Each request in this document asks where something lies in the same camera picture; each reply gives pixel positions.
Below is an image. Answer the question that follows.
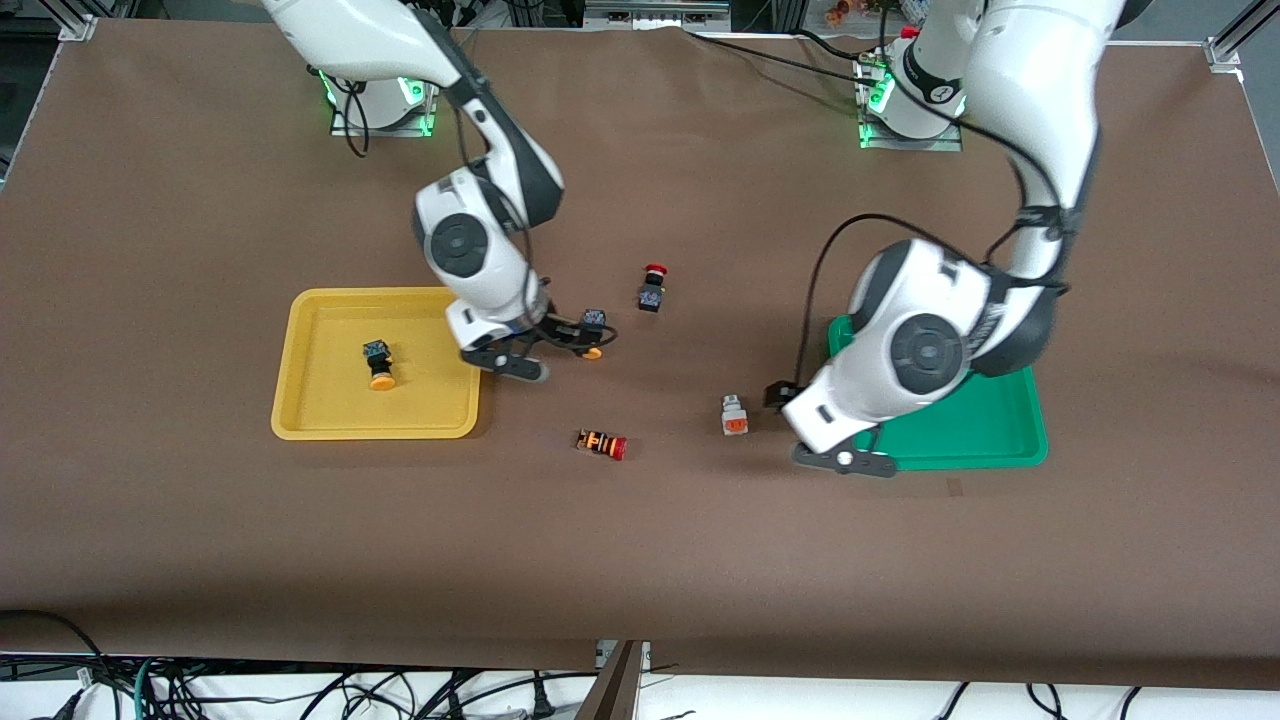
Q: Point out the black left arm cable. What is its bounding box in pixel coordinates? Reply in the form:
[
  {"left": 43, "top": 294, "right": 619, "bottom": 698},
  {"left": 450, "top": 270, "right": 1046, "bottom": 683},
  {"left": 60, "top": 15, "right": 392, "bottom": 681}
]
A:
[{"left": 794, "top": 60, "right": 1069, "bottom": 393}]

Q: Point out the yellow plastic tray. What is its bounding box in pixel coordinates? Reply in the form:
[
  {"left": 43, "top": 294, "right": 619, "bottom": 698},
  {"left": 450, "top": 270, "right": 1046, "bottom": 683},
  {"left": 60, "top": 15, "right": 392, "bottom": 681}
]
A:
[{"left": 271, "top": 287, "right": 485, "bottom": 442}]

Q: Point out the black floor cable bundle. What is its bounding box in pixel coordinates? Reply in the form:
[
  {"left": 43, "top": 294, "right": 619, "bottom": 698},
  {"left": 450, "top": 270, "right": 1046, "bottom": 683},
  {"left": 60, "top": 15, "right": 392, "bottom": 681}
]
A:
[{"left": 150, "top": 665, "right": 561, "bottom": 720}]

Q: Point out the red push button orange body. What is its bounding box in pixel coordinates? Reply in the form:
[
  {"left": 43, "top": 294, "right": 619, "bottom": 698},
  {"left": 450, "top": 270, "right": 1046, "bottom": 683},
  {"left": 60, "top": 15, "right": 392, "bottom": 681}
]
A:
[{"left": 575, "top": 427, "right": 629, "bottom": 463}]

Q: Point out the black cable on table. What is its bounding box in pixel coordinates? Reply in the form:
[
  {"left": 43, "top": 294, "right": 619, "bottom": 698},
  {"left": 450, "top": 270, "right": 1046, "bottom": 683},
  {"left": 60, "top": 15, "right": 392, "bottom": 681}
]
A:
[{"left": 684, "top": 27, "right": 901, "bottom": 79}]

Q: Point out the aluminium frame rail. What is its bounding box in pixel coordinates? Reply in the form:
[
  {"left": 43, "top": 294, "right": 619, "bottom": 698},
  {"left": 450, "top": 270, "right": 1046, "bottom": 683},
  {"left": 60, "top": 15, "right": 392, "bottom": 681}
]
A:
[{"left": 584, "top": 0, "right": 733, "bottom": 32}]

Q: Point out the green floor cable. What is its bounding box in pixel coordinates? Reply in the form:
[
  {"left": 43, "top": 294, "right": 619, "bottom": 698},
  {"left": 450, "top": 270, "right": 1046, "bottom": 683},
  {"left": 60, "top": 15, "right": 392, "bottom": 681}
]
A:
[{"left": 133, "top": 655, "right": 163, "bottom": 720}]

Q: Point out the brown table mat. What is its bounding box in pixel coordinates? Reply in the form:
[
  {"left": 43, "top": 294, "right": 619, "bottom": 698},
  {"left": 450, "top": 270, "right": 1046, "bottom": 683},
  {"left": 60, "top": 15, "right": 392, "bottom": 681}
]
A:
[{"left": 0, "top": 18, "right": 1280, "bottom": 692}]

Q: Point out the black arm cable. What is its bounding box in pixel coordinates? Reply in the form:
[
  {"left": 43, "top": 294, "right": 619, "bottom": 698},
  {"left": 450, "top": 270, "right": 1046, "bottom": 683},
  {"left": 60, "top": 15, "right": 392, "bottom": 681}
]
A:
[
  {"left": 794, "top": 60, "right": 1069, "bottom": 393},
  {"left": 334, "top": 30, "right": 546, "bottom": 331}
]

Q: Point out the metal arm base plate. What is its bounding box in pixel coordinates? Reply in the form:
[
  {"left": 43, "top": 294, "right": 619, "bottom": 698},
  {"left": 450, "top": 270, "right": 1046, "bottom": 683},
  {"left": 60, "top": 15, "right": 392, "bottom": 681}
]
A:
[
  {"left": 329, "top": 72, "right": 441, "bottom": 139},
  {"left": 856, "top": 52, "right": 965, "bottom": 153}
]

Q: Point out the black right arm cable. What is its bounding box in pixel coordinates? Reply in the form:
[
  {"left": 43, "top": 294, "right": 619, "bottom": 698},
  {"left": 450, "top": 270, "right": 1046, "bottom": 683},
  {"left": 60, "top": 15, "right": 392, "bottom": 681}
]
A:
[{"left": 334, "top": 30, "right": 546, "bottom": 331}]

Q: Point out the green plastic tray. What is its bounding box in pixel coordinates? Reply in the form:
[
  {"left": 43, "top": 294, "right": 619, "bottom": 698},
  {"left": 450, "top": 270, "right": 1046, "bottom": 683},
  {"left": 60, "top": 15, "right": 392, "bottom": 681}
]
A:
[{"left": 827, "top": 314, "right": 1050, "bottom": 472}]

